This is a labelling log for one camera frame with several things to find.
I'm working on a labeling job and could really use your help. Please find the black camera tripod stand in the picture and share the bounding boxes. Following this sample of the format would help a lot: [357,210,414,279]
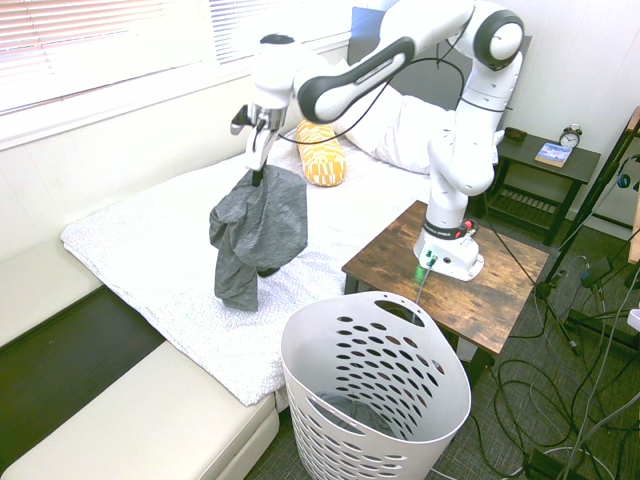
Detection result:
[533,107,640,356]

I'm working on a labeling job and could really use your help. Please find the light wooden furniture edge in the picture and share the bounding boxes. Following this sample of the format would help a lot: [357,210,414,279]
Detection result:
[627,106,640,266]

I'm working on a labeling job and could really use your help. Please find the grey cable at robot base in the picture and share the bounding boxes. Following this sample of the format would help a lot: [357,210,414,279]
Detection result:
[412,254,440,324]

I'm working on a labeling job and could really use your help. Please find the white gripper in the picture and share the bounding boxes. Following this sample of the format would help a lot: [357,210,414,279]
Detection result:
[243,102,287,189]

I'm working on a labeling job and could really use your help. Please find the white perforated laundry basket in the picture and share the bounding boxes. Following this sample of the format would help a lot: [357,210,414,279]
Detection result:
[280,291,473,480]

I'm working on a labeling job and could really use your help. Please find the cream bed frame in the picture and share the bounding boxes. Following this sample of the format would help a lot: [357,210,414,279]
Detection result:
[0,234,281,480]

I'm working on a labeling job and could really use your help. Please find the grey garment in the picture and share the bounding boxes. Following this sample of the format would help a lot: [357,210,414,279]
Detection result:
[208,167,308,312]

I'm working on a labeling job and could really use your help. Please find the white textured bed cover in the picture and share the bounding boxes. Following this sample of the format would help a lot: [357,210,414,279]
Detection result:
[60,127,434,407]

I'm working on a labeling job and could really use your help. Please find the black power adapter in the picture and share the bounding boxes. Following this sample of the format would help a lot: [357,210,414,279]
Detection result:
[580,257,614,289]

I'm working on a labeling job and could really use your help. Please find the white bed pillow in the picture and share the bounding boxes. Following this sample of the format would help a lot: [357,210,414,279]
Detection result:
[316,57,459,176]

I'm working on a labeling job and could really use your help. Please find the blue cover book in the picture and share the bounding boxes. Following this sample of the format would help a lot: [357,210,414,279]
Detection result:
[534,142,572,168]

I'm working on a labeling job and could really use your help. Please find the tangle of floor cables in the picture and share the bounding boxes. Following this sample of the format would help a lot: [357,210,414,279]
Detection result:
[469,254,640,480]

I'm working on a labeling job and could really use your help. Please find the dark grey headboard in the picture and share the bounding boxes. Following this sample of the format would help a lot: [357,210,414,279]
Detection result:
[347,6,534,114]

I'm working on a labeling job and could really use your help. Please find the black twin-bell alarm clock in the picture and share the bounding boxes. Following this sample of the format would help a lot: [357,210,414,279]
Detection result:
[559,123,583,149]

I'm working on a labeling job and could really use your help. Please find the rustic wooden side table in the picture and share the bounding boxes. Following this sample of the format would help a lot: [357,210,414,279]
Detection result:
[342,200,551,387]

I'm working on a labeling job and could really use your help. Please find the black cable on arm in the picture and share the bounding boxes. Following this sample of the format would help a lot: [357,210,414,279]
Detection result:
[277,29,474,146]

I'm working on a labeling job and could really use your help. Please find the white window blinds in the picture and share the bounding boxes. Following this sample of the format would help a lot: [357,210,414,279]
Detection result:
[0,0,351,117]

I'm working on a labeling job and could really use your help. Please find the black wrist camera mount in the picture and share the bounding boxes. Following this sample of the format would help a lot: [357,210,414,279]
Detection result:
[229,103,257,136]

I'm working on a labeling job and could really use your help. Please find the black nightstand with shelf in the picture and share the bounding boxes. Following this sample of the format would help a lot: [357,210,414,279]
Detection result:
[471,133,602,247]

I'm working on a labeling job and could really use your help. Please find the yellow patterned bolster pillow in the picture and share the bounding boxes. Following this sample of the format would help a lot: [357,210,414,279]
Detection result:
[294,119,349,188]

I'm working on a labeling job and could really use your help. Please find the grey cloth inside basket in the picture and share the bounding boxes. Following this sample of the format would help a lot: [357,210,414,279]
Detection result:
[310,391,406,441]

